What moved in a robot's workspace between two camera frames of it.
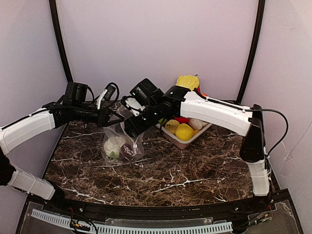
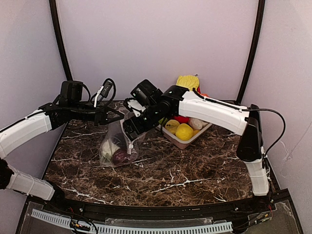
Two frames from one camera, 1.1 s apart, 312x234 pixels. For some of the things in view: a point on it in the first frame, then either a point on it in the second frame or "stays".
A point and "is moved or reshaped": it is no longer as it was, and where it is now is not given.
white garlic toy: x=196 y=124 stays
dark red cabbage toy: x=127 y=152 -> x=120 y=156
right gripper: x=133 y=127 stays
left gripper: x=101 y=118 stays
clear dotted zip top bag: x=119 y=147 is moved or reshaped
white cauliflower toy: x=112 y=146 is moved or reshaped
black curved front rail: x=145 y=210 stays
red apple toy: x=182 y=120 stays
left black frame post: x=52 y=3 stays
